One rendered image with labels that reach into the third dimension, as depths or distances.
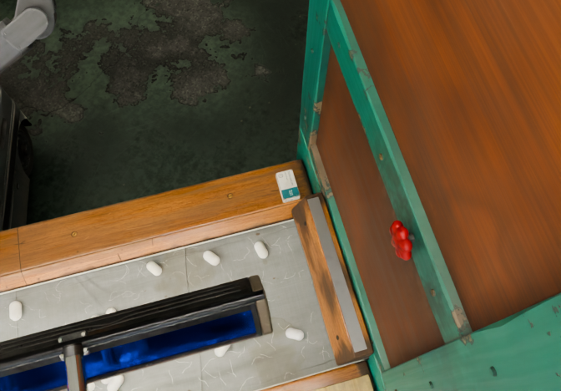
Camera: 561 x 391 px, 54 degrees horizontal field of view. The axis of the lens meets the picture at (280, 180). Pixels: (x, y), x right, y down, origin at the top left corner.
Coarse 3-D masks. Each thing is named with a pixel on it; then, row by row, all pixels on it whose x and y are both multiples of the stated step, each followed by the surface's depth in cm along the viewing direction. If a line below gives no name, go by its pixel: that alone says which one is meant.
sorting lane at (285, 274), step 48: (240, 240) 110; (288, 240) 110; (48, 288) 106; (96, 288) 106; (144, 288) 106; (192, 288) 106; (288, 288) 106; (0, 336) 102; (96, 384) 99; (144, 384) 99; (192, 384) 99; (240, 384) 99
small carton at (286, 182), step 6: (276, 174) 111; (282, 174) 111; (288, 174) 111; (282, 180) 110; (288, 180) 110; (294, 180) 110; (282, 186) 110; (288, 186) 110; (294, 186) 110; (282, 192) 109; (288, 192) 109; (294, 192) 109; (282, 198) 110; (288, 198) 109; (294, 198) 110
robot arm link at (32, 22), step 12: (24, 12) 82; (36, 12) 82; (0, 24) 84; (12, 24) 82; (24, 24) 82; (36, 24) 83; (0, 36) 84; (12, 36) 82; (24, 36) 83; (36, 36) 83; (0, 48) 85; (12, 48) 85; (24, 48) 84; (0, 60) 86; (12, 60) 86; (0, 72) 87
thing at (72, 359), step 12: (60, 336) 67; (72, 336) 67; (84, 336) 67; (72, 348) 65; (84, 348) 66; (72, 360) 64; (84, 360) 65; (72, 372) 64; (84, 372) 64; (72, 384) 63; (84, 384) 64
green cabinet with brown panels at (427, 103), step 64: (320, 0) 72; (384, 0) 54; (448, 0) 41; (512, 0) 33; (320, 64) 80; (384, 64) 58; (448, 64) 44; (512, 64) 35; (320, 128) 97; (384, 128) 60; (448, 128) 46; (512, 128) 37; (384, 192) 69; (448, 192) 49; (512, 192) 39; (384, 256) 76; (448, 256) 53; (512, 256) 41; (384, 320) 84; (448, 320) 54; (512, 320) 40; (448, 384) 58; (512, 384) 43
